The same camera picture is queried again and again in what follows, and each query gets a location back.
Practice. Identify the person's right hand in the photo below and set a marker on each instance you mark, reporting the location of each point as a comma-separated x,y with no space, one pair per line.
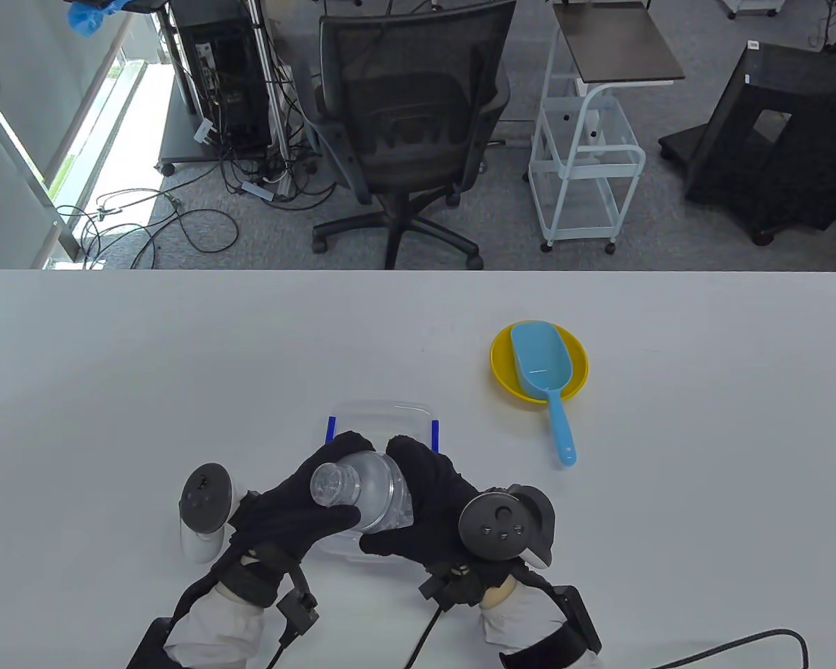
435,509

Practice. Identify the person's right forearm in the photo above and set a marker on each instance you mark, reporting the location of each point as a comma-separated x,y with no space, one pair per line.
522,620

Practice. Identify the small white cart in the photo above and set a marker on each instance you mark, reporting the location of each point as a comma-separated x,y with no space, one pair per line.
752,5

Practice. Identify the white cart with brown top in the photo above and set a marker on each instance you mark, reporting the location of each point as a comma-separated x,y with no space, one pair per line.
623,42

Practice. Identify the black rolling stand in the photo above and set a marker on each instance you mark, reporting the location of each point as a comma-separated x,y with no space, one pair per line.
822,90

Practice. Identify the person's left forearm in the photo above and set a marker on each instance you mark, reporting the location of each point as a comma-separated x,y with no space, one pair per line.
216,634

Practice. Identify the yellow plastic bowl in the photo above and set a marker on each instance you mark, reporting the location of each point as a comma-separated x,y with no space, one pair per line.
575,362

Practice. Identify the black and white controller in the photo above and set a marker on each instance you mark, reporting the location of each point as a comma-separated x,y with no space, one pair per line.
205,498
501,526

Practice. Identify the black armband battery pack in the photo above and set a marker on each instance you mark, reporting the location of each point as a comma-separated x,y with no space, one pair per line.
146,648
578,620

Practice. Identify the black computer tower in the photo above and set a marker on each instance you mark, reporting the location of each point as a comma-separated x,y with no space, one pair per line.
226,70

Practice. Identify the grey wheeled platform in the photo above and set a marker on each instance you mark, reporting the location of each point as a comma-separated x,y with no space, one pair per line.
181,132

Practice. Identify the blue plastic cloth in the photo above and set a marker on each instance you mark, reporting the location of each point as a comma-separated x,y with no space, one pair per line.
87,15

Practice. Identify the silver aluminium frame post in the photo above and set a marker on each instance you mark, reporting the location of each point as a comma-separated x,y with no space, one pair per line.
268,83

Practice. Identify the clear plastic shaker cup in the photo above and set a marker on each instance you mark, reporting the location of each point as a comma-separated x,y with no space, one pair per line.
393,509

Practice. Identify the person's left hand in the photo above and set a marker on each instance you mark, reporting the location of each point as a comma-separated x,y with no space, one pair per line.
279,516

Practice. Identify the white power adapter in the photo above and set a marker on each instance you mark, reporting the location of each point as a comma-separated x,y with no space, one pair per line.
258,191

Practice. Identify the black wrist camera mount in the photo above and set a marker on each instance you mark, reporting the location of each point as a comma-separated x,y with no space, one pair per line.
298,617
453,585

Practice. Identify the black mesh office chair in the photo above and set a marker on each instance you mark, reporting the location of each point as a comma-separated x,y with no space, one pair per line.
411,90

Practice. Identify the clear container with blue clips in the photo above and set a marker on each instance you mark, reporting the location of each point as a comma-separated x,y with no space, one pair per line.
383,418

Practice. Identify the light blue plastic scoop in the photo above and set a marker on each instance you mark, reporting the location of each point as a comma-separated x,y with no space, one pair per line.
540,355

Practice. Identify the clear domed shaker lid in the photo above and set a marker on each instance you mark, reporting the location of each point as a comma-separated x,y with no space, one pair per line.
334,482

